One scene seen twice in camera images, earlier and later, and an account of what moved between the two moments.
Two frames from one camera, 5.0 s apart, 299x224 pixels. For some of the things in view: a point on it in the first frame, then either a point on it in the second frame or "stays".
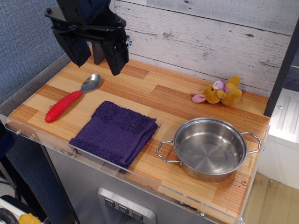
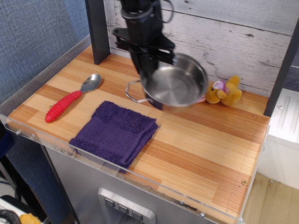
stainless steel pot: (210, 149) -> (172, 87)
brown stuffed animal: (228, 93) stays
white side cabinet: (279, 160) stays
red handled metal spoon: (91, 82) stays
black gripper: (91, 19) -> (144, 37)
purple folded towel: (115, 135) stays
